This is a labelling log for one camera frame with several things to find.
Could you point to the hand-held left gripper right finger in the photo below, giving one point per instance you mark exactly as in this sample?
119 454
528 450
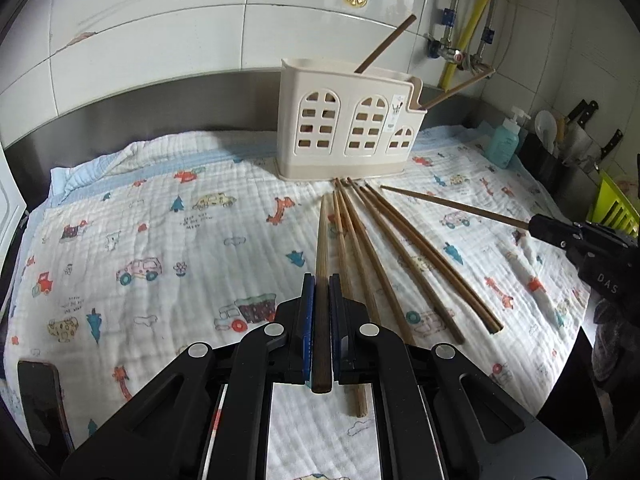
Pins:
336 325

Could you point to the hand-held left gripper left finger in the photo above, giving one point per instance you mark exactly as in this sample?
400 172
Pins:
309 325

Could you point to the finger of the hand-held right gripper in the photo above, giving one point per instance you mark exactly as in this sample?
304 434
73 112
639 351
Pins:
552 230

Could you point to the brown wooden chopstick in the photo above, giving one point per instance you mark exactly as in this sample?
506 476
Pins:
341 255
372 265
404 260
322 250
385 44
460 89
450 205
427 260
438 260

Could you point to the cream plastic utensil holder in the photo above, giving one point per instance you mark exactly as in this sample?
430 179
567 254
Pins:
340 85

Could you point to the person's right hand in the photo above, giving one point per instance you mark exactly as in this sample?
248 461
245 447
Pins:
607 335

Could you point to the green plastic rack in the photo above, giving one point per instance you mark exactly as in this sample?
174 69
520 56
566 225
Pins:
615 205

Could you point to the teal soap pump bottle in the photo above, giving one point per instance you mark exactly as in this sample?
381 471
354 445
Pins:
502 145

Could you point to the white plastic spoon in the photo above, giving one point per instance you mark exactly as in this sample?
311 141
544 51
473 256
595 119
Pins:
546 127

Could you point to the metal angle valve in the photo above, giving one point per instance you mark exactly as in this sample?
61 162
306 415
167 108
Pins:
477 64

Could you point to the printed white blanket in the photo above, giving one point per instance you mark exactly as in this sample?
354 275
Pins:
150 220

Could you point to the metal valve red knob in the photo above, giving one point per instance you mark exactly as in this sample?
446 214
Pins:
445 50

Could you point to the yellow gas pipe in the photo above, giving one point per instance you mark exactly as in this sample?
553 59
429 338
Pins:
472 25

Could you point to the black smartphone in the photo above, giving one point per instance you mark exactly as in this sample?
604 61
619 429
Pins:
40 400

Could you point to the white grooved panel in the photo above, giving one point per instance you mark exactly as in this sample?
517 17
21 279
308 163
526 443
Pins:
10 205

